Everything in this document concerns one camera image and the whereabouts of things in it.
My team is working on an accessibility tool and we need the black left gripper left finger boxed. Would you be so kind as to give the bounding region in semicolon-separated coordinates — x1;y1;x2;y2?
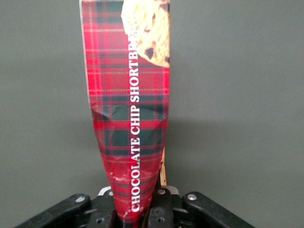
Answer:
14;186;117;228

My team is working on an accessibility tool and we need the red tartan cookie box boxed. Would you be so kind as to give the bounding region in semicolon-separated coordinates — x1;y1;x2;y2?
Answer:
79;0;171;228

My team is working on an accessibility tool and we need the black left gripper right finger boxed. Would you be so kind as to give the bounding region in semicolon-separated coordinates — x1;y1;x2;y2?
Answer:
142;185;255;228

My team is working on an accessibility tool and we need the dark grey table mat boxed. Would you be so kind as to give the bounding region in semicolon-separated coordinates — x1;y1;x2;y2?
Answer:
0;0;304;228

